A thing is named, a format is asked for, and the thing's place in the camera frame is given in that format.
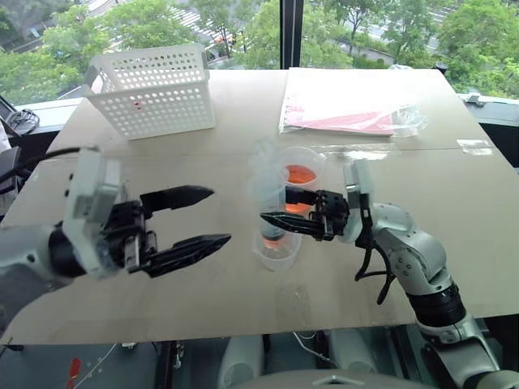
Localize clear tape strip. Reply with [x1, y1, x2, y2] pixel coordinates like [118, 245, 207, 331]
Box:
[315, 144, 403, 158]

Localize small clear plastic cup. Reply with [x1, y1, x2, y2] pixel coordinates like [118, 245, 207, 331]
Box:
[251, 229, 303, 273]

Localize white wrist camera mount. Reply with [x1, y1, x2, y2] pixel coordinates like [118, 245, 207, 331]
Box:
[63, 147, 123, 281]
[341, 158, 375, 245]

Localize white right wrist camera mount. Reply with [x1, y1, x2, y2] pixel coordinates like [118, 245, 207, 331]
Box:
[341, 158, 375, 245]

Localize clear tape patch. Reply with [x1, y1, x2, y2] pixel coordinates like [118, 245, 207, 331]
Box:
[455, 139, 495, 157]

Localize black chair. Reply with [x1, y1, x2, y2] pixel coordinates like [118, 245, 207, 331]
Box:
[0, 95, 38, 196]

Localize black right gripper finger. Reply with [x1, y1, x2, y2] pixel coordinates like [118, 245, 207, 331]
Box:
[259, 211, 325, 241]
[284, 188, 321, 207]

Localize grey robot torso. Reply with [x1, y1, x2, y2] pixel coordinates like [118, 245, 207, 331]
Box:
[250, 367, 368, 389]

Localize grey rounded robot leg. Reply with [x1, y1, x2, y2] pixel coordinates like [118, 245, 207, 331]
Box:
[326, 327, 379, 375]
[217, 333, 266, 389]

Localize dark window frame post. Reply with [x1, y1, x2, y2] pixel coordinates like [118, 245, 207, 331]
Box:
[279, 0, 306, 70]

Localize clear plastic syringe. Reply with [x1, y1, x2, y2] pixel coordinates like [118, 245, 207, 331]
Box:
[247, 136, 294, 249]

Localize tangled grey cables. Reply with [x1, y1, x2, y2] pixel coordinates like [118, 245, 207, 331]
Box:
[6, 108, 41, 135]

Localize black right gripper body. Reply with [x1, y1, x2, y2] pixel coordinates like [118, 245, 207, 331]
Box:
[312, 189, 351, 243]

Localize thin white cable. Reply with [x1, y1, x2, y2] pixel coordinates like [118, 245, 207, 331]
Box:
[292, 329, 330, 362]

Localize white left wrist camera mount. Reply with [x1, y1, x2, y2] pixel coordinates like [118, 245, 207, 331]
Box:
[63, 147, 123, 281]

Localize clear cup with red liquid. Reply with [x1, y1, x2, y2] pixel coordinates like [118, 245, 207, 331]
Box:
[277, 146, 326, 216]

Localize pink booklet in plastic bag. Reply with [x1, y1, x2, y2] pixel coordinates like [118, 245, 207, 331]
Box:
[278, 66, 431, 139]

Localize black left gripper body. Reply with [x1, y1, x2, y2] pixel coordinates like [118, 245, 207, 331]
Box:
[98, 199, 159, 271]

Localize white perforated plastic basket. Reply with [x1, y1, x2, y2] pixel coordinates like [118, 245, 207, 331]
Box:
[83, 43, 217, 142]

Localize red plastic object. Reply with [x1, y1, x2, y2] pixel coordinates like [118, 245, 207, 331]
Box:
[66, 356, 83, 381]

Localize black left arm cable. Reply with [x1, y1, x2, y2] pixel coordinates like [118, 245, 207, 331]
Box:
[0, 145, 98, 184]

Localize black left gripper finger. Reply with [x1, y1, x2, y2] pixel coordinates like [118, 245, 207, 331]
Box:
[139, 185, 216, 212]
[139, 233, 233, 280]

